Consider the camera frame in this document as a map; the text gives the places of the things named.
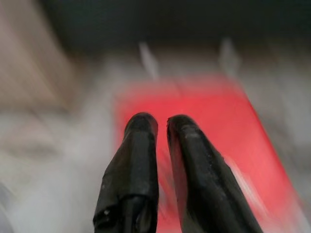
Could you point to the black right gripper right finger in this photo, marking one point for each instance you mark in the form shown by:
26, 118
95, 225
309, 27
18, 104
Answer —
199, 174

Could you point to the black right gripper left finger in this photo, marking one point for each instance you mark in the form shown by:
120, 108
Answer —
136, 170

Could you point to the red plastic stool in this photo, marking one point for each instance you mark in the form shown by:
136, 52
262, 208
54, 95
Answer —
218, 109

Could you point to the black low tv console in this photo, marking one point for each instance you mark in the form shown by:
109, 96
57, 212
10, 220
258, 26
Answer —
170, 21

